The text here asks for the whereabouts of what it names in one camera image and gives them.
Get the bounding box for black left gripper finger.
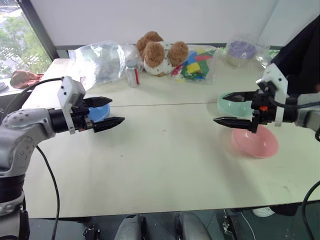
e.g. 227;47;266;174
84;96;113;109
92;116;126;134

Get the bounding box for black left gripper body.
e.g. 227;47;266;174
71;98;97;133

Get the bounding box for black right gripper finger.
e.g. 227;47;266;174
212;116;253;131
224;91;257;103

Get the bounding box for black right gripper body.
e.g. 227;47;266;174
249;82;278;134

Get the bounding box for blue plastic bowl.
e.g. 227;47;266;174
88;103;112;124

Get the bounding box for green plastic bowl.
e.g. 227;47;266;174
216;92;255;119

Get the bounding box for pink plastic bowl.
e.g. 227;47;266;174
230;124;279;159

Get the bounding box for clear crumpled plastic bag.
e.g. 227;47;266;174
67;39;141;91

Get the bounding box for small bottle with red label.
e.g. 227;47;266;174
125;62;141;89

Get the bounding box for clear bag holding purple bowl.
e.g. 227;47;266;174
224;32;272;69

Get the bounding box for bag of coloured blocks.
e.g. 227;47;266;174
170;45;221;86

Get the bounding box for person in dark clothing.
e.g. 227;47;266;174
270;17;320;96

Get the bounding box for pink cloth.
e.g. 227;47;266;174
10;70;44;89

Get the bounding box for brown plush toy dog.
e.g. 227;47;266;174
135;31;190;77

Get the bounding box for white shoe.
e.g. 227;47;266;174
251;206;276;218

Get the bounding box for grey rounded robot leg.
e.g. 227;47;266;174
116;214;151;240
174;211;211;240

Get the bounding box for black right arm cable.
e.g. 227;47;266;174
271;98;320;240

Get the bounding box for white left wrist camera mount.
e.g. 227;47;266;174
56;76;87;136

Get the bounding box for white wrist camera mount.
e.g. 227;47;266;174
56;76;87;136
255;63;289;127

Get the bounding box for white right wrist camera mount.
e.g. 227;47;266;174
255;63;289;127

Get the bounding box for black window frame post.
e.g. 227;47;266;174
19;0;61;61

